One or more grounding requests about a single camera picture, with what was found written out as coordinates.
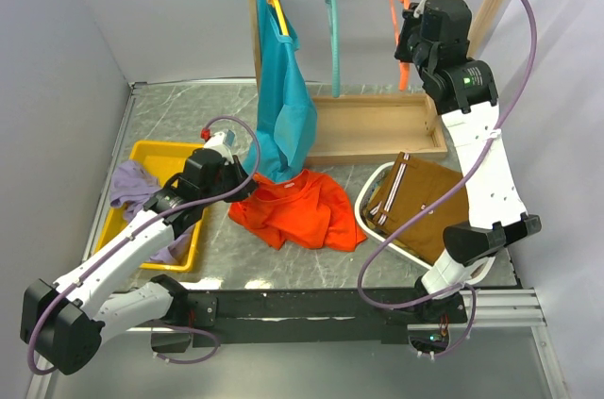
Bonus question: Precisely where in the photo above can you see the orange t shirt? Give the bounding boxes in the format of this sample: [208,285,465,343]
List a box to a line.
[228,169,366,252]

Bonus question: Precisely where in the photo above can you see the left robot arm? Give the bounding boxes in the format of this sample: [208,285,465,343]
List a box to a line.
[20,145,257,375]

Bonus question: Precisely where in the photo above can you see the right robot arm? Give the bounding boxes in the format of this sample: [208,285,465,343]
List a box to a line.
[395,0,542,323]

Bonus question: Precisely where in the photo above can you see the blue t shirt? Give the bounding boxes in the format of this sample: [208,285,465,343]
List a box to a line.
[243,0,317,183]

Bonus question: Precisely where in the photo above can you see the purple t shirt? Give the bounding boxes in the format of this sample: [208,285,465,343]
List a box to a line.
[109,160,193,265]

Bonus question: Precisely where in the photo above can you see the teal plastic hanger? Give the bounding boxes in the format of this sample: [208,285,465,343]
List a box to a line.
[324,0,341,98]

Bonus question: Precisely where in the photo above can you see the yellow plastic tray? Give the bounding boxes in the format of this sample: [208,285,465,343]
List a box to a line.
[93,140,208,273]

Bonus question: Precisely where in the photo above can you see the wooden clothes rack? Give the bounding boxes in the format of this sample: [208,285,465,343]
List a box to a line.
[242,0,528,168]

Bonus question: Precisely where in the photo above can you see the white plastic basket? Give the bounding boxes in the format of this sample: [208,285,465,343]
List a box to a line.
[353,161,431,270]

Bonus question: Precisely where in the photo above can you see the brown shorts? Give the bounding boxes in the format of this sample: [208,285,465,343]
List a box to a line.
[363,152,469,265]

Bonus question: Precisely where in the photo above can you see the black base beam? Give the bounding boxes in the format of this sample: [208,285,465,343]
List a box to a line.
[130,288,468,349]

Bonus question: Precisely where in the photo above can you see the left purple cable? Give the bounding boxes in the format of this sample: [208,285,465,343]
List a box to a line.
[26,115,260,375]

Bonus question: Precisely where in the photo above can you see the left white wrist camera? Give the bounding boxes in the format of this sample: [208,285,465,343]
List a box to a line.
[203,129,235,163]

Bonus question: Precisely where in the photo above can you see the aluminium frame rail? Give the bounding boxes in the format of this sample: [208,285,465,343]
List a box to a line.
[25,288,570,399]

